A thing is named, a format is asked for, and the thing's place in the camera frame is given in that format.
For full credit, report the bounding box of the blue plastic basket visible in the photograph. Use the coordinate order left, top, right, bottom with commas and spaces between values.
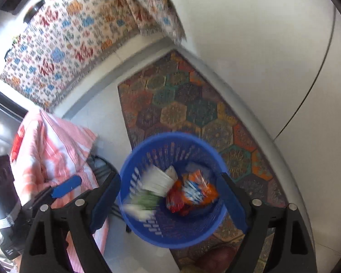
118, 133, 231, 248

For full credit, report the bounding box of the pink striped tablecloth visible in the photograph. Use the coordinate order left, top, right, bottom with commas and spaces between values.
10, 109, 108, 273

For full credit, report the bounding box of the green and white wrapper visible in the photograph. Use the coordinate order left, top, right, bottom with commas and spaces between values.
123, 192, 163, 223

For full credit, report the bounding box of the orange and white snack packet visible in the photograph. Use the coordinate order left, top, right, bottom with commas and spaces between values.
182, 171, 219, 206

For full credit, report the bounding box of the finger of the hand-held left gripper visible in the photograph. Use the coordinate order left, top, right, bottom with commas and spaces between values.
23, 175, 82, 209

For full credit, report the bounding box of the hexagon patterned rug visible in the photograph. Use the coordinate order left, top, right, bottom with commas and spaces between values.
117, 50, 287, 273

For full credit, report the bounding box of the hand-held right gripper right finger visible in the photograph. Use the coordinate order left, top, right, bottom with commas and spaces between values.
216, 172, 319, 273

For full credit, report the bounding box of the printed blanket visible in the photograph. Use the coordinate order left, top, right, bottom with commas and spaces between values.
115, 0, 186, 44
0, 0, 140, 113

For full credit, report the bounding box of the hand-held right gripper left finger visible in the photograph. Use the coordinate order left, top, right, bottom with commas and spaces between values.
19, 172, 123, 273

